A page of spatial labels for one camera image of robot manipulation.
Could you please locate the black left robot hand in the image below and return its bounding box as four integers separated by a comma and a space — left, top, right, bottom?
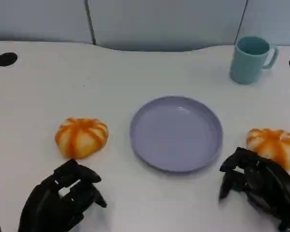
18, 158, 108, 232

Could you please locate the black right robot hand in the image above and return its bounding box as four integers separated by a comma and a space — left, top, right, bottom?
218, 146, 290, 232

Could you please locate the orange white toy bread roll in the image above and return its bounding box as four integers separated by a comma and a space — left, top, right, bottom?
246, 128, 290, 171
54, 117, 109, 160

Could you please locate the lilac plate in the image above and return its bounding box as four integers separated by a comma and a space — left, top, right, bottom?
130, 96, 223, 173

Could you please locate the pale green mug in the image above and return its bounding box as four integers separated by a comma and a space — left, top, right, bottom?
229, 36, 280, 85

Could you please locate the grey partition panel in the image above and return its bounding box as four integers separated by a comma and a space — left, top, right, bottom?
0, 0, 94, 44
87, 0, 247, 52
236, 0, 290, 46

